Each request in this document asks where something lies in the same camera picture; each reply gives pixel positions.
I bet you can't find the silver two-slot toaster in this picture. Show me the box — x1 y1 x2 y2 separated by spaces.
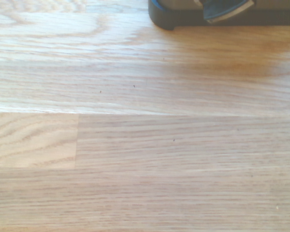
147 0 290 31

